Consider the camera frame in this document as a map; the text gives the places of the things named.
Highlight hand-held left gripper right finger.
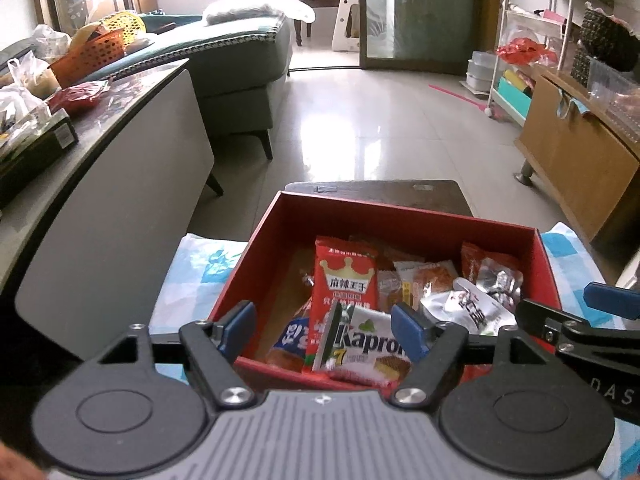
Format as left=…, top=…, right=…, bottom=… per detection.
left=390, top=302, right=563, bottom=409

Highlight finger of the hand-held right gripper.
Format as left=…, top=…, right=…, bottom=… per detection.
left=515, top=299, right=640, bottom=361
left=584, top=282, right=640, bottom=322

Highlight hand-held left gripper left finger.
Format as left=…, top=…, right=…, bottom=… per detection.
left=84, top=300, right=258, bottom=409

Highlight clear packet orange bread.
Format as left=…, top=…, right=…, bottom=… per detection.
left=377, top=269, right=403, bottom=313

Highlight green white wafer packet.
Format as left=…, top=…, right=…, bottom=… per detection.
left=311, top=301, right=413, bottom=387

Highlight bread packet blue label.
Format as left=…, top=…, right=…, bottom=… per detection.
left=264, top=296, right=317, bottom=372

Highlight white clear snack packet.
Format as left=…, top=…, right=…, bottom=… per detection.
left=419, top=277, right=517, bottom=337

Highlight large red white packet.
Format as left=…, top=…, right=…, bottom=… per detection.
left=304, top=235, right=379, bottom=373

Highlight red packet silver edge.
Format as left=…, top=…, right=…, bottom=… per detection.
left=460, top=241, right=525, bottom=308

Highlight red cardboard box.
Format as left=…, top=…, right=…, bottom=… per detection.
left=207, top=190, right=561, bottom=396

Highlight blue checked tablecloth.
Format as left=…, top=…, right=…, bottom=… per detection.
left=150, top=220, right=640, bottom=480

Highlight wooden cabinet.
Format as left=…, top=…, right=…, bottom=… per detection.
left=515, top=67, right=640, bottom=253

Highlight dark side table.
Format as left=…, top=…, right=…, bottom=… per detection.
left=0, top=57, right=226, bottom=361

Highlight clear plastic tray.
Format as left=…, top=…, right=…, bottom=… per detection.
left=587, top=57, right=640, bottom=126

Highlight pink stick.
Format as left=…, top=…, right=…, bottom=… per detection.
left=428, top=84, right=490, bottom=115

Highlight grey green sofa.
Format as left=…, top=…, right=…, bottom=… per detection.
left=135, top=12, right=293, bottom=161

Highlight white storage containers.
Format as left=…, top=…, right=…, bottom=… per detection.
left=465, top=50, right=496, bottom=93

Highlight dark woven basket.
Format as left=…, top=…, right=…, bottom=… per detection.
left=570, top=4, right=640, bottom=86

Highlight red shiny wrapping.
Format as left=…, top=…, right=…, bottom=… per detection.
left=497, top=37, right=556, bottom=66

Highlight red flat packet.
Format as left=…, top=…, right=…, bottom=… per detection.
left=47, top=81, right=112, bottom=117

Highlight orange plastic basket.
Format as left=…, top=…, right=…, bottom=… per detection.
left=50, top=27, right=126, bottom=88

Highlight white pillow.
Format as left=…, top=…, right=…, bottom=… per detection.
left=202, top=0, right=317, bottom=26

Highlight glass sliding door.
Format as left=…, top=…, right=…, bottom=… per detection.
left=360, top=0, right=506, bottom=73

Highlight yellow plastic basket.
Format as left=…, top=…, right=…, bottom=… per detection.
left=100, top=10, right=149, bottom=43

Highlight clear plastic bag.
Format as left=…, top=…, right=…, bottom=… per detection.
left=7, top=50, right=56, bottom=101

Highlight white step stool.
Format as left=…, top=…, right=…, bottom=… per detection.
left=332, top=0, right=367, bottom=53

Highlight white plastic bag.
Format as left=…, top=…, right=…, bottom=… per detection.
left=32, top=24, right=71, bottom=58

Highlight white wire rack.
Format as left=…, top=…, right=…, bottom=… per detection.
left=487, top=0, right=586, bottom=126

